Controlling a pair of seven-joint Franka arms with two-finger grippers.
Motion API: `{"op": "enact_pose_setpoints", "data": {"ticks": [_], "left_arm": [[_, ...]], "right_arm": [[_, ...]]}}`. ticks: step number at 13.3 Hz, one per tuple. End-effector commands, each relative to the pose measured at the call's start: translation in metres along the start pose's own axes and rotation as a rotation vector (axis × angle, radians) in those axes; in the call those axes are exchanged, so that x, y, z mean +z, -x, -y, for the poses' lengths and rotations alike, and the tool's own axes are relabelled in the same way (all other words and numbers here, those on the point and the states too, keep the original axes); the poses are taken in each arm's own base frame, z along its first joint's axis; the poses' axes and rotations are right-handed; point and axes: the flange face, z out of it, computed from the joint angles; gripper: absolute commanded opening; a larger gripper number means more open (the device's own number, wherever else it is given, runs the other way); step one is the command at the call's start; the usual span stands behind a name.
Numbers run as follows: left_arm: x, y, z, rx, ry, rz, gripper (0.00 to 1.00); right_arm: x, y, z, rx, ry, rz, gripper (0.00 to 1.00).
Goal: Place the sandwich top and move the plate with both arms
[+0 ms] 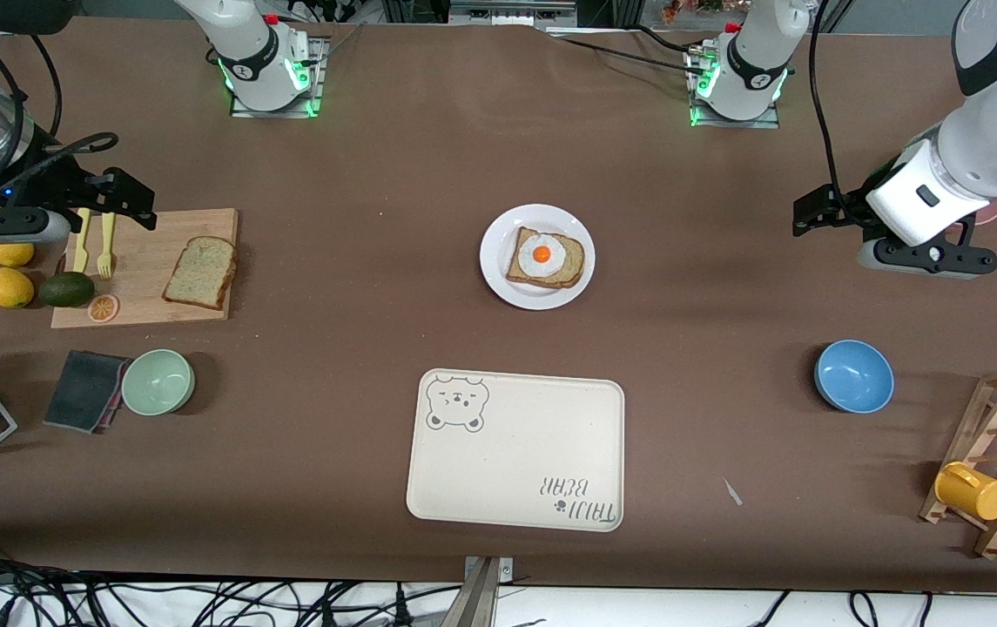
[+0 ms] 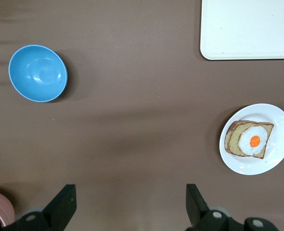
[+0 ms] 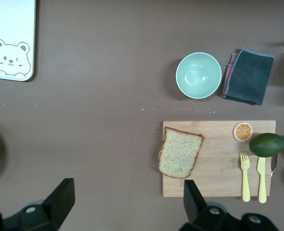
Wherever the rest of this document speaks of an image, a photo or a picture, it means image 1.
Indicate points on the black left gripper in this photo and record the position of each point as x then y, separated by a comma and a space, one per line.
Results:
838, 207

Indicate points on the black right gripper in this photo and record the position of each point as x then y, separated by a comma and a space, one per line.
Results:
63, 185

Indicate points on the large brown bread slice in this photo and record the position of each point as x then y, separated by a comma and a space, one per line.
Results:
200, 274

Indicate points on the white round plate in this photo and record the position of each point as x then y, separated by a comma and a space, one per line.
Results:
494, 279

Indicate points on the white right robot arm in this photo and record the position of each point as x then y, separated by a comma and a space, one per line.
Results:
254, 61

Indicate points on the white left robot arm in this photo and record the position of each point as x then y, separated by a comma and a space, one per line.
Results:
994, 148

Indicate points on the yellow plastic fork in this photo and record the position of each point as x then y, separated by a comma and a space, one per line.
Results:
105, 252

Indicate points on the wooden cutting board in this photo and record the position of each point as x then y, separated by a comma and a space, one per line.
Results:
158, 261

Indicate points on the yellow plastic knife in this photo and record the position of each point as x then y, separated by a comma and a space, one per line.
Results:
80, 248

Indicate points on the orange slice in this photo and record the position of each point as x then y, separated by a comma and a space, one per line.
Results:
103, 308

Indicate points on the dark green avocado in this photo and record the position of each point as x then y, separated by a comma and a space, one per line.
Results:
66, 290

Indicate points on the yellow lemon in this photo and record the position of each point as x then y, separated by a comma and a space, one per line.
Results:
12, 254
9, 288

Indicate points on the blue bowl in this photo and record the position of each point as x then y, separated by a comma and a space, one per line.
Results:
855, 376

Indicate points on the pale green bowl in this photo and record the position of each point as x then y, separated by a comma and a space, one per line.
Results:
158, 383

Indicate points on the pink bowl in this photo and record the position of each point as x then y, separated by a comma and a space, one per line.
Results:
996, 214

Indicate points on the dark grey folded cloth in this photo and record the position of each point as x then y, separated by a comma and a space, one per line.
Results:
84, 392

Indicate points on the small toasted bread slice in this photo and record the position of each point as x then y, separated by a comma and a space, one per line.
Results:
572, 266

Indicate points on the fried egg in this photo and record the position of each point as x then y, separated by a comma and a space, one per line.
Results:
542, 254

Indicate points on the white tape scrap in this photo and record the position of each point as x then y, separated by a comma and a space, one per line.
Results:
732, 492

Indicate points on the yellow mug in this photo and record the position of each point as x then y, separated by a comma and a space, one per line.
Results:
973, 492

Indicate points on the beige bear print tray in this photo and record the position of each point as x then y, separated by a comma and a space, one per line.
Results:
515, 453

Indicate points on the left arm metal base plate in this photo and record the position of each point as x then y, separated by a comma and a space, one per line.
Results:
768, 124

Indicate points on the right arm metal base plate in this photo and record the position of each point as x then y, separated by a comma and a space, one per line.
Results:
317, 87

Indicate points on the grey aluminium frame rail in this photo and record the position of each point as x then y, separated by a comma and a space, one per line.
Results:
511, 12

